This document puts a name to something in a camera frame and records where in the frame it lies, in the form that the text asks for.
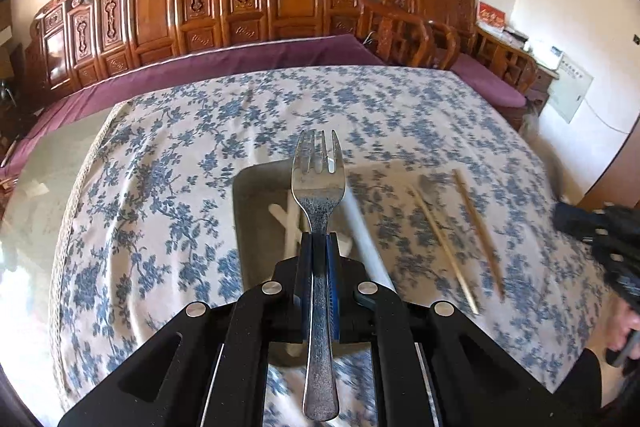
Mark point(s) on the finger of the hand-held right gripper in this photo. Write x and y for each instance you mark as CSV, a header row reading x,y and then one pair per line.
x,y
577,219

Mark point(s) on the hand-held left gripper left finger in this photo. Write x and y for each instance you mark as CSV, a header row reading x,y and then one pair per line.
x,y
306,257

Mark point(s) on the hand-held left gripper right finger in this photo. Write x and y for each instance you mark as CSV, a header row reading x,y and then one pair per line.
x,y
332,267

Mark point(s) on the metal fork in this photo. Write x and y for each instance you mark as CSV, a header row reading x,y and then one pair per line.
x,y
317,192

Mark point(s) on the wooden chopstick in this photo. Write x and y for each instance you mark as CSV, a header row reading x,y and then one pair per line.
x,y
445,252
477,232

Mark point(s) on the person's right forearm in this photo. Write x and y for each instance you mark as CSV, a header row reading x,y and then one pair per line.
x,y
580,392

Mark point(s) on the person's right hand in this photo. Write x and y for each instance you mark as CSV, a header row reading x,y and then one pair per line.
x,y
625,332

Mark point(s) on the brown wooden door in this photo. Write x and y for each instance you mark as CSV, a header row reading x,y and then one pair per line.
x,y
617,177

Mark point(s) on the white electrical panel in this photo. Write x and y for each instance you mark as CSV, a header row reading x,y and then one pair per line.
x,y
570,87

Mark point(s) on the wooden side table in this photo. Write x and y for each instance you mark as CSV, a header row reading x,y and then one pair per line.
x,y
542,82

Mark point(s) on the blue floral tablecloth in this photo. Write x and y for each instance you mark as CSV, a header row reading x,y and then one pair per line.
x,y
150,207

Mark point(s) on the white carton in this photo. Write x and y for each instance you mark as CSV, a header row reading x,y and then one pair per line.
x,y
546,56

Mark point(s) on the purple armchair cushion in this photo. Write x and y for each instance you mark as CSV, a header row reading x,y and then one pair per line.
x,y
485,77

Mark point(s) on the white tissue box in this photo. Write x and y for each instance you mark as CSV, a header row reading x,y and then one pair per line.
x,y
515,38

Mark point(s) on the red gift box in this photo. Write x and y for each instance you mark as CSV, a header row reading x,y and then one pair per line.
x,y
490,17

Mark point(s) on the purple sofa cushion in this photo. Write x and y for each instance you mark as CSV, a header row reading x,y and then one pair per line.
x,y
200,62

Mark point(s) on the carved wooden sofa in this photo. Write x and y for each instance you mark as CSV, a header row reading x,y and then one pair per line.
x,y
150,7

